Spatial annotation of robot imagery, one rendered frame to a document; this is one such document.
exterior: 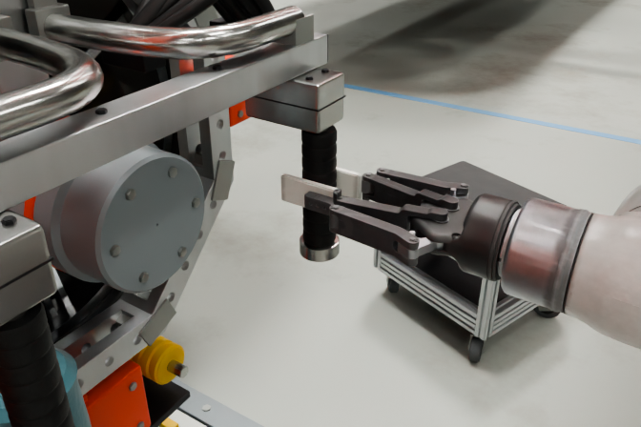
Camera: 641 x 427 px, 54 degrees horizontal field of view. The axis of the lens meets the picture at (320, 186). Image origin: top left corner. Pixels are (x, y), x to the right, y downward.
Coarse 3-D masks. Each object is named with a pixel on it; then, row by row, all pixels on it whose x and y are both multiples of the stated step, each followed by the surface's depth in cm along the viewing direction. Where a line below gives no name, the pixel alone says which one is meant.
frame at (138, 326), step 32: (192, 64) 80; (192, 128) 83; (224, 128) 82; (192, 160) 85; (224, 160) 84; (224, 192) 86; (192, 256) 84; (160, 288) 81; (96, 320) 79; (128, 320) 79; (160, 320) 81; (96, 352) 74; (128, 352) 78; (96, 384) 74
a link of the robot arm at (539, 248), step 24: (528, 216) 52; (552, 216) 52; (576, 216) 51; (504, 240) 53; (528, 240) 51; (552, 240) 50; (576, 240) 50; (504, 264) 52; (528, 264) 51; (552, 264) 50; (504, 288) 54; (528, 288) 52; (552, 288) 50
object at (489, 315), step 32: (480, 192) 168; (512, 192) 168; (384, 256) 174; (448, 256) 183; (416, 288) 167; (448, 288) 161; (480, 288) 169; (480, 320) 151; (512, 320) 158; (480, 352) 155
